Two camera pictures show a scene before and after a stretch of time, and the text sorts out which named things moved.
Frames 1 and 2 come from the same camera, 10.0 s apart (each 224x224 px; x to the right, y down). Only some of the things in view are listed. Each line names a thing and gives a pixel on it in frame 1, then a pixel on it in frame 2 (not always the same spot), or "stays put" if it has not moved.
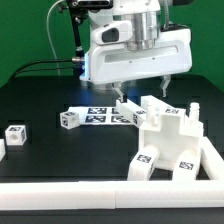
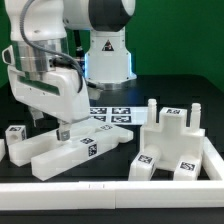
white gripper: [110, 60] to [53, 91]
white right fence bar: [213, 162] stays put
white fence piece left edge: [2, 149] stays put
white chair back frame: [150, 112] to [49, 156]
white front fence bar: [112, 195] stays put
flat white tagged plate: [102, 114] stays put
